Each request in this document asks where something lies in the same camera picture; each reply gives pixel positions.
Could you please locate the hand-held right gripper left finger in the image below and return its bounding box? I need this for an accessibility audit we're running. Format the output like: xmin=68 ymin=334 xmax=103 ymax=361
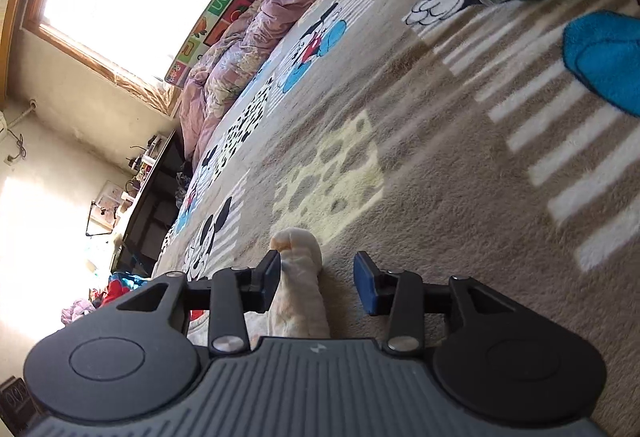
xmin=102 ymin=249 xmax=281 ymax=358

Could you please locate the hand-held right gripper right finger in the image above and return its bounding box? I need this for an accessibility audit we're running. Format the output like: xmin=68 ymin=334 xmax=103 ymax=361
xmin=352 ymin=251 xmax=506 ymax=354

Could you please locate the cream baby garment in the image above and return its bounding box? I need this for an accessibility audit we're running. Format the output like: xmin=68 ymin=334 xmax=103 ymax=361
xmin=252 ymin=227 xmax=332 ymax=350

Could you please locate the dark desk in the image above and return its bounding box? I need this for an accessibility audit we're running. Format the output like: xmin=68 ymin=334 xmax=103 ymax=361
xmin=112 ymin=129 xmax=193 ymax=275

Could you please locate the cartoon printed blanket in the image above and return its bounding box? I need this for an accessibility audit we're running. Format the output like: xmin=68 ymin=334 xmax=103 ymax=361
xmin=150 ymin=0 xmax=640 ymax=437

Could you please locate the red and blue clothing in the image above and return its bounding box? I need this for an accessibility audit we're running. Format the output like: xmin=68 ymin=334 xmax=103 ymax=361
xmin=90 ymin=271 xmax=151 ymax=309

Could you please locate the desk clutter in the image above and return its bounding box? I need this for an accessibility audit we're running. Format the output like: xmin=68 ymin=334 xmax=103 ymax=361
xmin=127 ymin=134 xmax=168 ymax=182

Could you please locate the white box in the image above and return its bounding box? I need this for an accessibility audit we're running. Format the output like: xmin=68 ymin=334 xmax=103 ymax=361
xmin=97 ymin=181 xmax=136 ymax=223

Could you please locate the black desk lamp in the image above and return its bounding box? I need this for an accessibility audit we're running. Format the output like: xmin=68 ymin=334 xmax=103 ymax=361
xmin=85 ymin=199 xmax=126 ymax=238

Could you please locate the lilac cloth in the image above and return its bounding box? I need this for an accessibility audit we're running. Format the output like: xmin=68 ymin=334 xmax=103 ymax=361
xmin=61 ymin=299 xmax=97 ymax=325

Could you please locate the wall cable and socket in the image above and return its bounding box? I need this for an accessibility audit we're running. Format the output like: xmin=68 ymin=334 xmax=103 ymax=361
xmin=0 ymin=99 xmax=38 ymax=166

